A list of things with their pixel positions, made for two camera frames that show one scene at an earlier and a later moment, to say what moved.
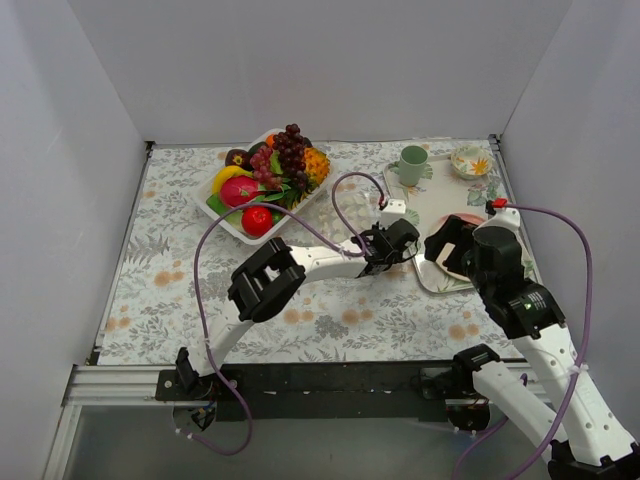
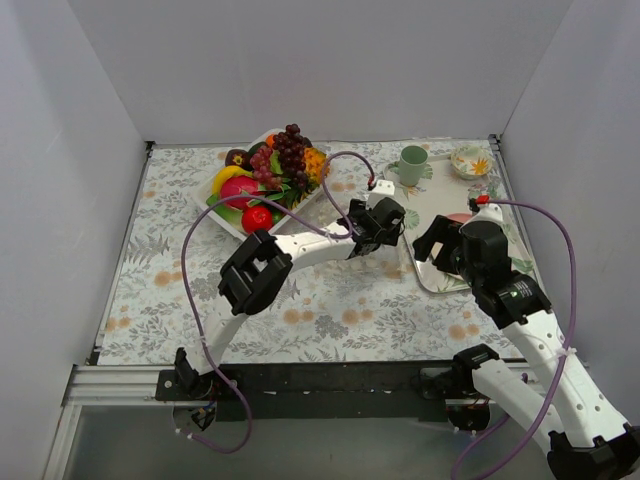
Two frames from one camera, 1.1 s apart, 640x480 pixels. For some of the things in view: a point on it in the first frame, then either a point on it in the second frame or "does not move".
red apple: (256, 221) does not move
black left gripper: (405, 236) → (382, 220)
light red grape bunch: (261, 162) does not move
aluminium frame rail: (117, 385) does not move
